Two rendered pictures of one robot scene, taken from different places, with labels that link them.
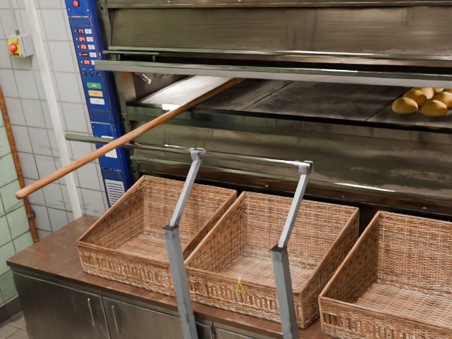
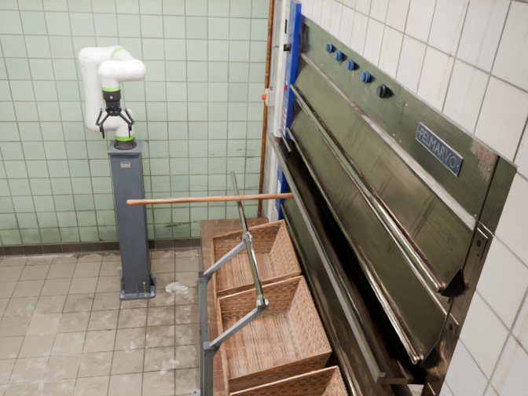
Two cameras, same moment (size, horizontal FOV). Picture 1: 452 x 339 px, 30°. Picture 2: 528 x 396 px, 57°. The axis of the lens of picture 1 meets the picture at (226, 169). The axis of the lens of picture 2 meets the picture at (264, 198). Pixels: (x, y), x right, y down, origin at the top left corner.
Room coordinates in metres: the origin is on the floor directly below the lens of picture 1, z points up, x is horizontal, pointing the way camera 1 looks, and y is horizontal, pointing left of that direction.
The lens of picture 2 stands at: (1.52, -1.22, 2.49)
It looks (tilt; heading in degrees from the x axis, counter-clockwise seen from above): 29 degrees down; 40
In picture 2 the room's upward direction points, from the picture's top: 4 degrees clockwise
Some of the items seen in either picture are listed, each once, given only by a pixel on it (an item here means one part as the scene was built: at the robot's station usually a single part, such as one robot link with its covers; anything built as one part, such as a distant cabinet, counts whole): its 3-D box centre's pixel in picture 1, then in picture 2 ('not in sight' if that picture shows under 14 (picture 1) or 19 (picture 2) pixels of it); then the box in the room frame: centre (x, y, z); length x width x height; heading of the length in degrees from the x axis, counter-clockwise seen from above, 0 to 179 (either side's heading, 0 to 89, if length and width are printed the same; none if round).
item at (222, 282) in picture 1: (272, 253); (268, 333); (2.95, -0.13, 0.72); 0.56 x 0.49 x 0.28; 51
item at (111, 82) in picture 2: not in sight; (111, 75); (2.87, 0.95, 1.80); 0.13 x 0.11 x 0.14; 157
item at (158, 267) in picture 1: (159, 231); (252, 262); (3.32, 0.33, 0.72); 0.56 x 0.49 x 0.28; 49
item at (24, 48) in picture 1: (19, 45); (270, 97); (4.08, 0.89, 1.46); 0.10 x 0.07 x 0.10; 50
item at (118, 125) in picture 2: not in sight; (121, 123); (3.16, 1.36, 1.36); 0.16 x 0.13 x 0.19; 157
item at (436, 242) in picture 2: not in sight; (349, 130); (3.16, -0.29, 1.80); 1.79 x 0.11 x 0.19; 50
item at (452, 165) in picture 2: not in sight; (362, 82); (3.18, -0.31, 1.99); 1.80 x 0.08 x 0.21; 50
